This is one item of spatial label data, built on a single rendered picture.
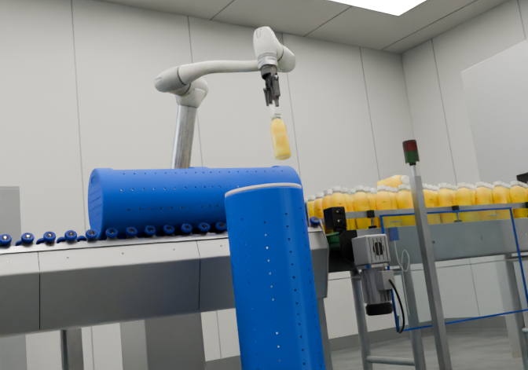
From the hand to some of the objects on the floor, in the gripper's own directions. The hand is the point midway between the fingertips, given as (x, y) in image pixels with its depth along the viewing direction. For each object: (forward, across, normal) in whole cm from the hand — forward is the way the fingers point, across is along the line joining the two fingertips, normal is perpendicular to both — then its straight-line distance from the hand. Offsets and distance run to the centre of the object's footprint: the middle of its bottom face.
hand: (274, 109), depth 280 cm
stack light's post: (+145, -3, +60) cm, 157 cm away
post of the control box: (+136, -66, +38) cm, 156 cm away
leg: (+148, -22, -84) cm, 172 cm away
